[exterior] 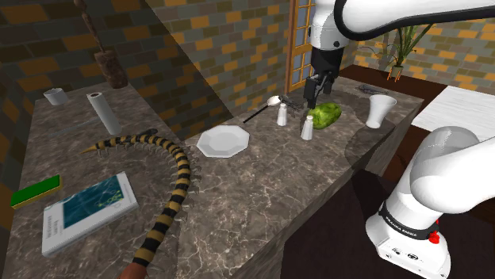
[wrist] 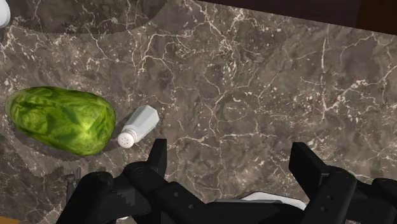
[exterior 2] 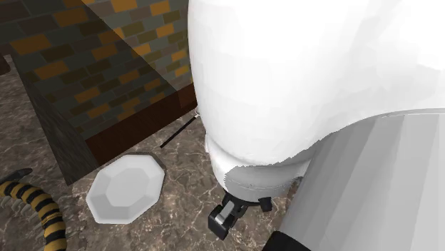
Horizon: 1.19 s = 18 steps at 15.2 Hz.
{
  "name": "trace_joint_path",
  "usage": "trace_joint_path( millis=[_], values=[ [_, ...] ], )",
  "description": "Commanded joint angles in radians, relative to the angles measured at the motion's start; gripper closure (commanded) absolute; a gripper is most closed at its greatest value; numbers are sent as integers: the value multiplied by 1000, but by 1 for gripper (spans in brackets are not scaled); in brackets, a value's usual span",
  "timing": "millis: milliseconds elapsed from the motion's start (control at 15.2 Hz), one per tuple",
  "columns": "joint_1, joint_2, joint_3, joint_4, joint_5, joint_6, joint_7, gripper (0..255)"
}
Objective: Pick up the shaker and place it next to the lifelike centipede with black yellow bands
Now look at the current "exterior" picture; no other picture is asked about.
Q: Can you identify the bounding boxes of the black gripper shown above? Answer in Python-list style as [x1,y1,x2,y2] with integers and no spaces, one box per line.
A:
[302,46,346,110]

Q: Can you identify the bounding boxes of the green melon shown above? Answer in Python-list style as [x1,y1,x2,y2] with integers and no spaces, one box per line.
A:
[308,101,343,131]

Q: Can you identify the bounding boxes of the white salt shaker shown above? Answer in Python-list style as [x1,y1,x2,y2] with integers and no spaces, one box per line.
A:
[300,115,315,141]
[276,102,289,127]

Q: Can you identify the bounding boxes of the wooden glass-paned door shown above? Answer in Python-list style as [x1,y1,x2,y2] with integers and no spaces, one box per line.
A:
[285,0,317,94]

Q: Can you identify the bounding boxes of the dark grey flat utensil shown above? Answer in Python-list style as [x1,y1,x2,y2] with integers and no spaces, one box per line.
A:
[357,84,389,96]

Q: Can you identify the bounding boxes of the tall white cup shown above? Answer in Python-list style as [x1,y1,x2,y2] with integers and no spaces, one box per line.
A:
[365,94,398,130]

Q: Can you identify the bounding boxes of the green potted plant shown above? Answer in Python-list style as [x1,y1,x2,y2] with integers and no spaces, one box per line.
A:
[357,24,434,83]

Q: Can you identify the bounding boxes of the white octagonal plate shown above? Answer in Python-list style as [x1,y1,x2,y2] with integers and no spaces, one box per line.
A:
[195,124,251,159]

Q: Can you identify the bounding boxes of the white table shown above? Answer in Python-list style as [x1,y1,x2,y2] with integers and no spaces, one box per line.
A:
[411,85,495,143]

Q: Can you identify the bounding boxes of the yellow black centipede toy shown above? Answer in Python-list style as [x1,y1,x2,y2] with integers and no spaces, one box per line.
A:
[80,128,203,279]

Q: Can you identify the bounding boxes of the brown rough brush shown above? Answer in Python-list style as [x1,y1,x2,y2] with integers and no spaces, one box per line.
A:
[73,0,129,90]

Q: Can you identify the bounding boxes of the white paper towel roll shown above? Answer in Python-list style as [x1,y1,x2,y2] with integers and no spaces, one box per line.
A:
[86,91,123,136]

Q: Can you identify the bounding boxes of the grey thin knife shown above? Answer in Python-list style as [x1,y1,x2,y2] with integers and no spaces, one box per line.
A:
[49,117,102,139]

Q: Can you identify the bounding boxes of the white and blue book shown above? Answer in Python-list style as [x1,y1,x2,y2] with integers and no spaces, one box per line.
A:
[41,171,140,258]

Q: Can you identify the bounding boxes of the small white cup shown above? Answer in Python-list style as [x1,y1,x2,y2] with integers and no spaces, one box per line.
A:
[43,87,69,106]

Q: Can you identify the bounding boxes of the green yellow sponge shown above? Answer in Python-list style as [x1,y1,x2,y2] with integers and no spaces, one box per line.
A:
[10,174,63,210]

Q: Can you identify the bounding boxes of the black wire whisk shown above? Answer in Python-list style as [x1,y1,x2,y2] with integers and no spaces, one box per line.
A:
[281,94,306,113]

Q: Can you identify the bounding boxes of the silver spoon with black handle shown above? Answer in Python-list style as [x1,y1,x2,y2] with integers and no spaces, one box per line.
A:
[242,95,283,124]

